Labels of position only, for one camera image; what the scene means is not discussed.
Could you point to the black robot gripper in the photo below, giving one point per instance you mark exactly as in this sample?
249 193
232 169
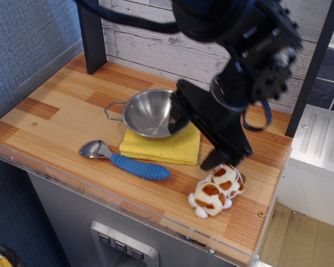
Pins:
221 126

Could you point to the brown spotted plush animal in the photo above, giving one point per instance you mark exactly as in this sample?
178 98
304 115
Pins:
215 192

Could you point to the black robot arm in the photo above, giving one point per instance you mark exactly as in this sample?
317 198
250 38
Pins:
262 42

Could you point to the yellow folded cloth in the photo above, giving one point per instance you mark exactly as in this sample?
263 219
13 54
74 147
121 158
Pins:
182 148

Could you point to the white ribbed appliance top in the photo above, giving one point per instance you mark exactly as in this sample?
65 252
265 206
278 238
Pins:
313 142

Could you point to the grey dispenser button panel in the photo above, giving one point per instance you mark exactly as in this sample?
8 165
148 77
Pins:
115 248

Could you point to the clear acrylic edge guard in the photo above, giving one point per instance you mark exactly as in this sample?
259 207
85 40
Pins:
234 235

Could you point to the yellow black object bottom left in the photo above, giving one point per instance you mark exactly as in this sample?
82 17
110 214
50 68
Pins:
8 258

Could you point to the steel bowl with handles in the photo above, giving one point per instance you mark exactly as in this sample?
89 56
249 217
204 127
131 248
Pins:
148 114

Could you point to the blue handled metal scoop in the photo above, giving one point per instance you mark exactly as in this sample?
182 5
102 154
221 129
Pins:
99 150

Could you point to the left dark upright post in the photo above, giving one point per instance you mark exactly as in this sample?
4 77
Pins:
92 39

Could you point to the dark upright post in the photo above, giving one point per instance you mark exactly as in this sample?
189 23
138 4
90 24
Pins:
92 39
315 63

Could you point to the right dark upright post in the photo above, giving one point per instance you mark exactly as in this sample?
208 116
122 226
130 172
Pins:
315 63

